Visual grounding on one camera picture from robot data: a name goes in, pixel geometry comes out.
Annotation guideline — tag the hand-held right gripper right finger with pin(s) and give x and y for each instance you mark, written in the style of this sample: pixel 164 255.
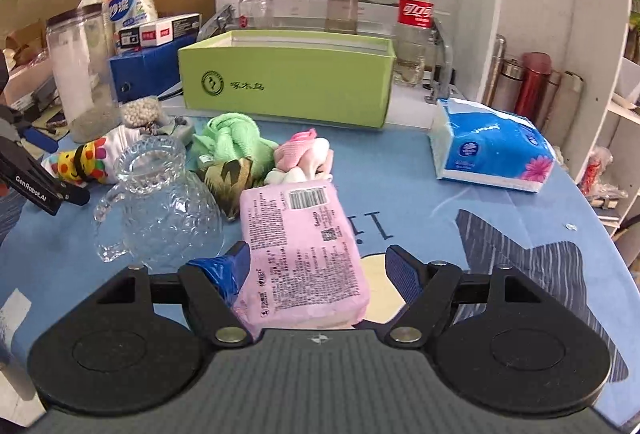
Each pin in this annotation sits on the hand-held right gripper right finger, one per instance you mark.
pixel 402 274

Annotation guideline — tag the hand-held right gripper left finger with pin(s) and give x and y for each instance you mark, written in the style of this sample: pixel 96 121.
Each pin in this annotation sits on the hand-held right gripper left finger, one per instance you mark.
pixel 235 266

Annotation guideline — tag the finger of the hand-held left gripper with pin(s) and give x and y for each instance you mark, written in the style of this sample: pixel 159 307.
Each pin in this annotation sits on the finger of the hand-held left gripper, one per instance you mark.
pixel 42 140

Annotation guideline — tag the pink tissue pack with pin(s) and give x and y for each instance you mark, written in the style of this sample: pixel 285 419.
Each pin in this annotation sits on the pink tissue pack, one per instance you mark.
pixel 305 254

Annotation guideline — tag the green camouflage zongzi sachet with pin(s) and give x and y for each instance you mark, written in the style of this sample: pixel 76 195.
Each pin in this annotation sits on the green camouflage zongzi sachet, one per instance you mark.
pixel 227 184

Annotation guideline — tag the pink and white sock bundle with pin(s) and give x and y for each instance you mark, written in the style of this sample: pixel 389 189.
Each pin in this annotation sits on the pink and white sock bundle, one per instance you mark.
pixel 300 151

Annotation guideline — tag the green cardboard box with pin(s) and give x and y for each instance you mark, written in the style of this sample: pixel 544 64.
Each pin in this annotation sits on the green cardboard box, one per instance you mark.
pixel 285 79

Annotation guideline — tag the colourful spotted soft toy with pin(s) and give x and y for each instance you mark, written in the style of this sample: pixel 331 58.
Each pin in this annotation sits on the colourful spotted soft toy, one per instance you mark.
pixel 80 161

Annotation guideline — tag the large clear plastic jar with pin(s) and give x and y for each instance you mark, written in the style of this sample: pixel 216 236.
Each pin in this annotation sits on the large clear plastic jar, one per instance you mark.
pixel 80 74

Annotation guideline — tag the blue printed tablecloth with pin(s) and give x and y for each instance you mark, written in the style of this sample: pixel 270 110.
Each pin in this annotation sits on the blue printed tablecloth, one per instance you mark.
pixel 400 174

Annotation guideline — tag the clear glass pitcher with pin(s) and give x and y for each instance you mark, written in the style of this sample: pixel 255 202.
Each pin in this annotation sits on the clear glass pitcher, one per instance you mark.
pixel 155 204

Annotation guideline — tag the bag of white beads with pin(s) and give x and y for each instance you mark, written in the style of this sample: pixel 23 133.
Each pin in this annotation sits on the bag of white beads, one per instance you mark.
pixel 142 110

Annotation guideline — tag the blue box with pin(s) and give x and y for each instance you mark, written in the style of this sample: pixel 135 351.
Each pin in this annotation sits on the blue box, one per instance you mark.
pixel 145 71

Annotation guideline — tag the green towel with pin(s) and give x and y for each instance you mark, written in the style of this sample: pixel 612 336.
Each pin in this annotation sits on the green towel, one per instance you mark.
pixel 225 134

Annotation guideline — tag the blue tissue pack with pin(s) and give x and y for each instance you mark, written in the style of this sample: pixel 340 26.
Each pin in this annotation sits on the blue tissue pack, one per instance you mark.
pixel 490 144

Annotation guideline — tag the black and white carton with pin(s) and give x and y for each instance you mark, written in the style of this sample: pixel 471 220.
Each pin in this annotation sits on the black and white carton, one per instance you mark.
pixel 160 31

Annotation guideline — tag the steel thermos with dark band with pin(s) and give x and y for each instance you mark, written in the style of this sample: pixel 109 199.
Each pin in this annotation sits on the steel thermos with dark band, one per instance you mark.
pixel 509 86

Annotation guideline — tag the red packet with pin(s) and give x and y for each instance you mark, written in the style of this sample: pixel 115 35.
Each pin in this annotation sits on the red packet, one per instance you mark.
pixel 595 171

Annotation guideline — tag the red thermos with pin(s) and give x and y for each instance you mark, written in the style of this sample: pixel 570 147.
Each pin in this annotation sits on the red thermos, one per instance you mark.
pixel 532 86

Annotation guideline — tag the beige thermos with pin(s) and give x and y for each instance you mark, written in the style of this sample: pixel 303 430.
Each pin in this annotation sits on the beige thermos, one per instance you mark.
pixel 562 109

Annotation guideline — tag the clear jar with red lid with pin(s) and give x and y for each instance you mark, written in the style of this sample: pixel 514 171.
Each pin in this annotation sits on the clear jar with red lid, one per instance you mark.
pixel 256 4

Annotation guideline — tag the red label cola bottle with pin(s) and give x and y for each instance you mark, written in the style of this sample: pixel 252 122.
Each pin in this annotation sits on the red label cola bottle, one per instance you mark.
pixel 414 14

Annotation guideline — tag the glass jar with copper lid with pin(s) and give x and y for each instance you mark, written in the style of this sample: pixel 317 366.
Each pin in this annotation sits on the glass jar with copper lid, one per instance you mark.
pixel 342 4

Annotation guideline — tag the white shelf unit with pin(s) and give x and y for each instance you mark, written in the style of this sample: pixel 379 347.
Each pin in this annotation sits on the white shelf unit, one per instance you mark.
pixel 595 14

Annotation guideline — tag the metal bracket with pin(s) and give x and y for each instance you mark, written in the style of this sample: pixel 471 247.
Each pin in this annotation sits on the metal bracket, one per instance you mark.
pixel 216 21
pixel 442 64

